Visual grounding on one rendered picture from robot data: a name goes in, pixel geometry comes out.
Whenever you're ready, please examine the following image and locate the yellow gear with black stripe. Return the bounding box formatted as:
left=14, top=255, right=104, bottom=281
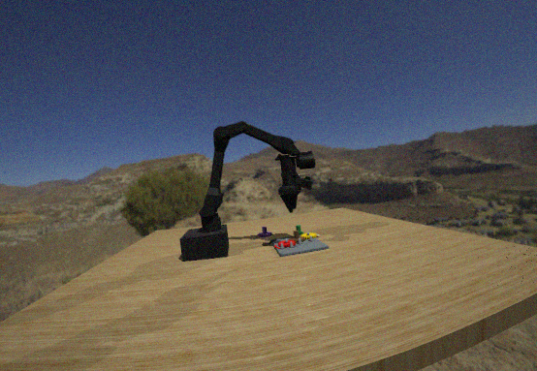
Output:
left=301, top=232, right=317, bottom=239

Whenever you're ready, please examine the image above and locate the brown gear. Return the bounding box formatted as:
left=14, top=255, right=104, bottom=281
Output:
left=289, top=231, right=305, bottom=243

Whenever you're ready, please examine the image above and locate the purple gear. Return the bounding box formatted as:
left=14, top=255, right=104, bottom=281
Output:
left=258, top=227, right=272, bottom=237

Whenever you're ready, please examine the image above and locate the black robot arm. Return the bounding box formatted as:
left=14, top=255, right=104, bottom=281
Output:
left=199, top=121, right=316, bottom=233

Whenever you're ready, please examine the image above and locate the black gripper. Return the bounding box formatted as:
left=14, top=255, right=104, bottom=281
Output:
left=278, top=170, right=301, bottom=213

